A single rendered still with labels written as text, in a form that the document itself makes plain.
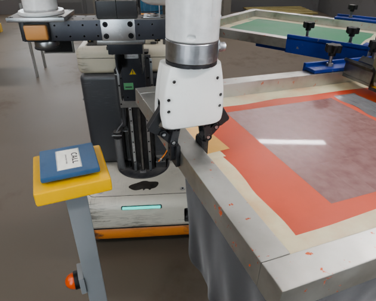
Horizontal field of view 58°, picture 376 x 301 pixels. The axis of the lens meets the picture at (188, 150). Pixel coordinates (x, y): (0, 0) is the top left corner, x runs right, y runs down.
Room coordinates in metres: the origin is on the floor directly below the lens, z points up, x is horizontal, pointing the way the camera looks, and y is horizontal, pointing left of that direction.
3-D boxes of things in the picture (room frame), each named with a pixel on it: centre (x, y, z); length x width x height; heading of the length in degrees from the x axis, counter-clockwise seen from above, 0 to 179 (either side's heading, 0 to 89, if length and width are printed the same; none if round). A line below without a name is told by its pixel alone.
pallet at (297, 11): (7.81, -1.95, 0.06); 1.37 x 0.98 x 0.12; 94
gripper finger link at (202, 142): (0.50, -0.03, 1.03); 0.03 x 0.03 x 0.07; 21
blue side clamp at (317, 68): (0.97, -0.47, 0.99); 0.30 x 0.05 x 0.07; 111
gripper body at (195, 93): (0.49, 0.00, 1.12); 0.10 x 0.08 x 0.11; 111
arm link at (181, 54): (0.49, -0.01, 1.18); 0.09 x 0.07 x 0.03; 111
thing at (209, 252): (0.52, -0.08, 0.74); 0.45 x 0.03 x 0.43; 21
